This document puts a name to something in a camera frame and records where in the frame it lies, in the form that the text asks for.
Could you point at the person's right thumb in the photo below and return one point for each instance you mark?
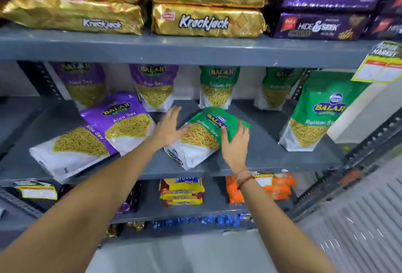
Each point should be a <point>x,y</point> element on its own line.
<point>225,136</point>

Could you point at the row of blue wrapped packets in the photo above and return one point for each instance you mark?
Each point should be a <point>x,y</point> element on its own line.
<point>201,221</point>

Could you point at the stack of shiny purple packets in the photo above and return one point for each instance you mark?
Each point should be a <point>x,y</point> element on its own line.
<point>130,202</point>

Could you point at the person's left forearm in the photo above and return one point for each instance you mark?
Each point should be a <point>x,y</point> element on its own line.
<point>78,213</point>

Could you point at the green snack pouch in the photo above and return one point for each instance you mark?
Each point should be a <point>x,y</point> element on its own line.
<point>276,89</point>
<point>317,109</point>
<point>218,87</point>
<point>201,137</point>

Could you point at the purple snack pouch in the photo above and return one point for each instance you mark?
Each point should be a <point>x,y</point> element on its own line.
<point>83,84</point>
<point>125,122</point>
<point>75,150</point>
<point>154,87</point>

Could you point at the stack of yellow biscuit packets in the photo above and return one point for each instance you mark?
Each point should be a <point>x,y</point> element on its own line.
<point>182,191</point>

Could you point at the person's left hand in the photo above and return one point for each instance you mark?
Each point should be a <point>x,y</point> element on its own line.
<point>168,131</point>

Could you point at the row of gold wrapped sweets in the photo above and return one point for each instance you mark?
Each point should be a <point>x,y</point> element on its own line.
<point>125,228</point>

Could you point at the person's left thumb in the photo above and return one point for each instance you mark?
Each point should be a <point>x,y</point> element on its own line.
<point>184,130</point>

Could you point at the person's right hand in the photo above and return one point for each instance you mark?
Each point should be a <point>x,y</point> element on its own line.
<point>236,153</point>

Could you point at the grey metal shelf rack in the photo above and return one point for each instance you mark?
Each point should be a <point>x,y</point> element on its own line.
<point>188,49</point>

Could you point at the yellow shelf price label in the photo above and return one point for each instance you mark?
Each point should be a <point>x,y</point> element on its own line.
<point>380,63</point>
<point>264,180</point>
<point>37,191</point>

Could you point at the white corrugated shutter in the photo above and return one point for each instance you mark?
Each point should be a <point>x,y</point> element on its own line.
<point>361,225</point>

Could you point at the person's right forearm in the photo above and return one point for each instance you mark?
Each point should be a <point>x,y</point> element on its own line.
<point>279,232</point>

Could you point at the stack of orange snack packets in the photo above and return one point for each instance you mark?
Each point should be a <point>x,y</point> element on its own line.
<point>279,188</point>

